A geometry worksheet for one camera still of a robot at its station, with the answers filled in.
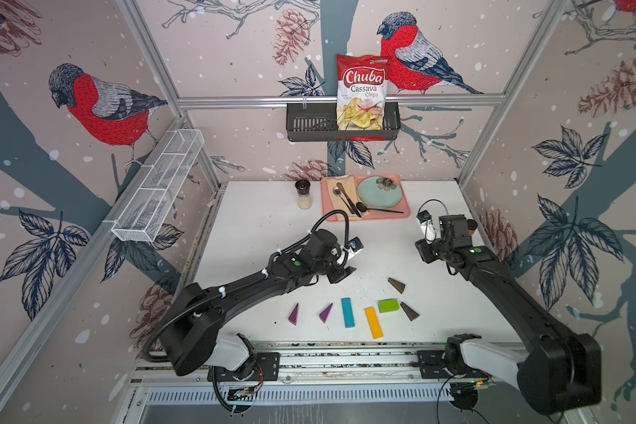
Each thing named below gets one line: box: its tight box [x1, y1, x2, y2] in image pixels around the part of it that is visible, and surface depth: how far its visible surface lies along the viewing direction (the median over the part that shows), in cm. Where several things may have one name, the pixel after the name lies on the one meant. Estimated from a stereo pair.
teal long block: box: [340, 296, 356, 329], surface depth 85 cm
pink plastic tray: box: [320, 174, 411, 222], surface depth 117 cm
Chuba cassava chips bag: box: [335, 53, 391, 131], surface depth 87 cm
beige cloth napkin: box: [325, 174, 365, 219], surface depth 120 cm
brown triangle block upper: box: [386, 277, 406, 295], surface depth 90 cm
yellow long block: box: [363, 306, 384, 341], surface depth 84 cm
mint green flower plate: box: [357, 175, 403, 209], surface depth 120 cm
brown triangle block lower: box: [400, 301, 420, 322], surface depth 84 cm
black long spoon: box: [355, 201, 405, 214], surface depth 113 cm
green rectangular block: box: [378, 298, 401, 314], surface depth 87 cm
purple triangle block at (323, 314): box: [318, 302, 334, 325], surface depth 83 cm
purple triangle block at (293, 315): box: [287, 302, 300, 326], surface depth 83 cm
